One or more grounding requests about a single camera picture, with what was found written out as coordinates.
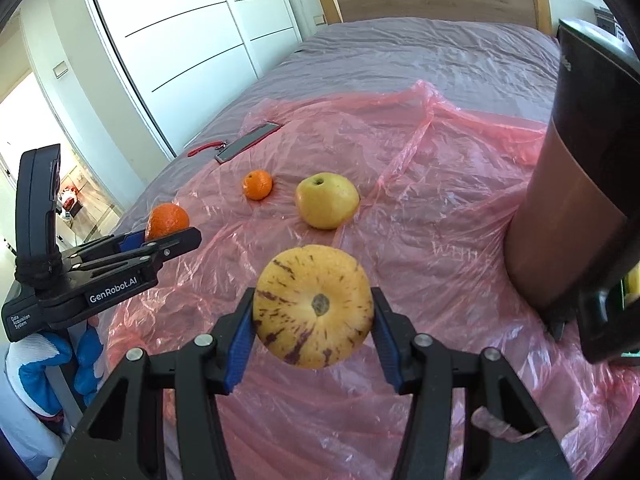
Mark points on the pink plastic sheet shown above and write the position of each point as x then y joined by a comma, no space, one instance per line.
437,187

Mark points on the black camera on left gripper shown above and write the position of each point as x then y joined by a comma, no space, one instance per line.
38,260

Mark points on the small mandarin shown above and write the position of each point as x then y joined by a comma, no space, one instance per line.
257,185

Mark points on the grey bed cover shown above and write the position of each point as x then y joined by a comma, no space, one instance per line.
495,71

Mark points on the white wardrobe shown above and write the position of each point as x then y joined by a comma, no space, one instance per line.
189,59

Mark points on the large yellow-red apple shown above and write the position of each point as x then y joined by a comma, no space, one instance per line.
325,201

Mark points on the smartphone with red case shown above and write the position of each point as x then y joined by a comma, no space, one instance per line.
225,151

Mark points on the yellow purple-striped pepino melon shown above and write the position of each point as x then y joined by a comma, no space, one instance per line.
313,306

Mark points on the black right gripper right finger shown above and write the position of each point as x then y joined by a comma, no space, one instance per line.
505,435

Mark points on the large mandarin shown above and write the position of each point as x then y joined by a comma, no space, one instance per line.
166,219

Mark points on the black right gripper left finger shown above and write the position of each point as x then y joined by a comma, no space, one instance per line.
121,434

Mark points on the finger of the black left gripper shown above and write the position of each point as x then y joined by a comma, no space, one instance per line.
106,246
164,248

